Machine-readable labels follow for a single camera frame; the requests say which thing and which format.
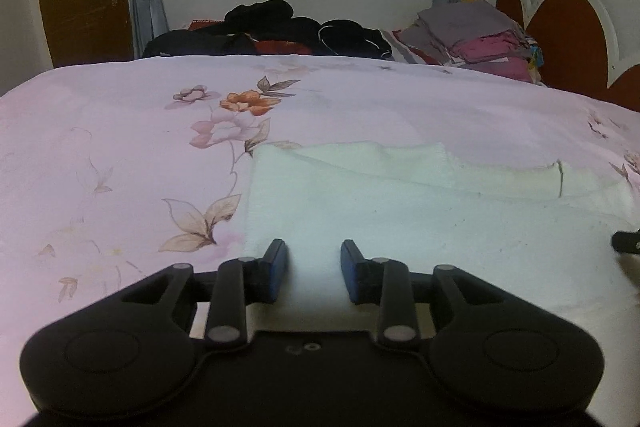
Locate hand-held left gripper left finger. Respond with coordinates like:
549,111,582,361
120,238,290,351

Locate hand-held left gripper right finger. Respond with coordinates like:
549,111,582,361
340,239,518,351

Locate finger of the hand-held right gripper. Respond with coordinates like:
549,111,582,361
612,229,640,255

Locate white knitted cloth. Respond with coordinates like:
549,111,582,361
235,139,640,343

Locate pink folded clothes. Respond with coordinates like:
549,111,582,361
450,32,538,82

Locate pile of black clothes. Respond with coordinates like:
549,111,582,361
142,0,393,60

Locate grey folded clothes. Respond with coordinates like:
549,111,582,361
400,0,526,58

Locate pink floral bed sheet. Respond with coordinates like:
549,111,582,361
0,54,640,408

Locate brown scalloped headboard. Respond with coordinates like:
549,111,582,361
495,0,640,112

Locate red garment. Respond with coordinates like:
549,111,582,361
257,39,313,56

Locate red white striped cloth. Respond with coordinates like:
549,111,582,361
382,28,453,66

